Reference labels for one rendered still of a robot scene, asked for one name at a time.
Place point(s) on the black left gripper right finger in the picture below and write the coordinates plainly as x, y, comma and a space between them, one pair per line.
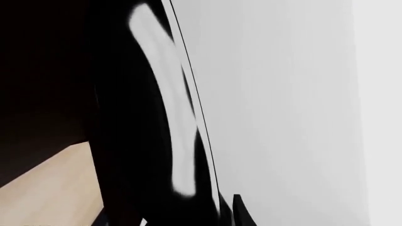
241, 212

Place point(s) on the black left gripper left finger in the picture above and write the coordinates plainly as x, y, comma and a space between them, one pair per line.
101, 219

